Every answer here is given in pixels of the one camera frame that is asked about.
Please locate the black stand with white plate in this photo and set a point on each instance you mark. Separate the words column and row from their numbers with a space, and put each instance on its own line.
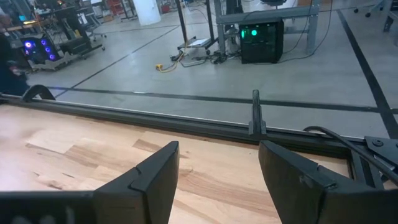
column 199, row 42

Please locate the black equipment stand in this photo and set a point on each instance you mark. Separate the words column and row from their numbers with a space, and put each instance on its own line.
column 74, row 31

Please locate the black metal table frame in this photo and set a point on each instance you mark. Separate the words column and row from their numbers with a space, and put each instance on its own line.
column 186, row 123

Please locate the black computer tower green light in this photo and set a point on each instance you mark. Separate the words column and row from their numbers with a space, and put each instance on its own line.
column 264, row 46

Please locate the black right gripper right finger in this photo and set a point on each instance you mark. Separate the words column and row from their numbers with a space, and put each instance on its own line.
column 295, row 186

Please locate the computer tower purple lights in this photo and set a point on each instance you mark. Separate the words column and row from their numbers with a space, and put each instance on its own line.
column 38, row 51

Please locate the black frame post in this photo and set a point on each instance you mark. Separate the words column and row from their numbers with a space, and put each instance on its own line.
column 256, row 118

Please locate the white pillar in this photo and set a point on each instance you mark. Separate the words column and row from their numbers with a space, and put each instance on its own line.
column 146, row 12

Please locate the person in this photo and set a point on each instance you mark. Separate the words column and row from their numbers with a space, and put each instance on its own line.
column 11, row 71

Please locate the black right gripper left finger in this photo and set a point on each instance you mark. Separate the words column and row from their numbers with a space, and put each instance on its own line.
column 146, row 193

